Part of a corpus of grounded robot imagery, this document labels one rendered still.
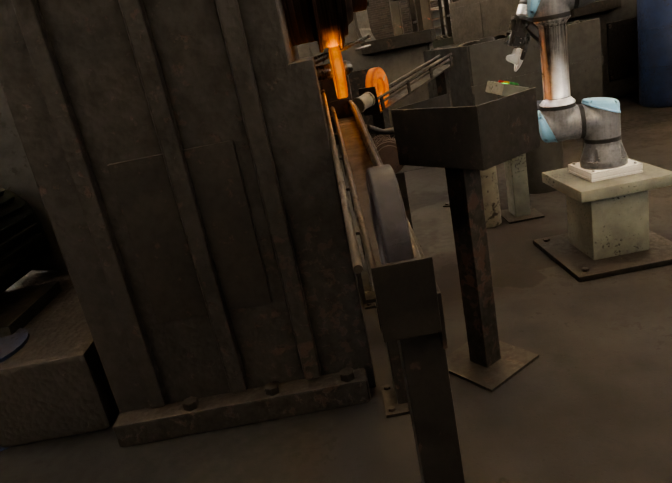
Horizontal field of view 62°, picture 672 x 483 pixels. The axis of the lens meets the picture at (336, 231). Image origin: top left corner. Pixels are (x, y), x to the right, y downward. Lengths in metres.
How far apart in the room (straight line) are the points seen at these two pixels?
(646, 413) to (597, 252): 0.82
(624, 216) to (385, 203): 1.56
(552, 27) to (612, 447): 1.28
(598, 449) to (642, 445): 0.09
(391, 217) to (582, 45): 3.74
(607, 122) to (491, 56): 1.93
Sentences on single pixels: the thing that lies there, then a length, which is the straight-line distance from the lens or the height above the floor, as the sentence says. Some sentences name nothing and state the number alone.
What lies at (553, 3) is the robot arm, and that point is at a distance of 2.03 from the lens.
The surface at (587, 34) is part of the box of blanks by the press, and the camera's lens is 4.37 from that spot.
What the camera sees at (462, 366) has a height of 0.01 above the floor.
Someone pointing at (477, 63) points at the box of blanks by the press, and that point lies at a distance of 3.89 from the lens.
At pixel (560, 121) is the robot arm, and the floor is 0.51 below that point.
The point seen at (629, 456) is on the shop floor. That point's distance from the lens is 1.37.
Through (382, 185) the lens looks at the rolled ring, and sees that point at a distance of 0.69.
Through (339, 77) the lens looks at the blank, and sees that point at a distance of 1.73.
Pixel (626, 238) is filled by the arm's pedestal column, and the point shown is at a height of 0.08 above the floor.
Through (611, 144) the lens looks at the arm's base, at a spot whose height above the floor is 0.41.
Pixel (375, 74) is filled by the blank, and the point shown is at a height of 0.76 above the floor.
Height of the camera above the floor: 0.89
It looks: 18 degrees down
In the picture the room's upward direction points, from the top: 11 degrees counter-clockwise
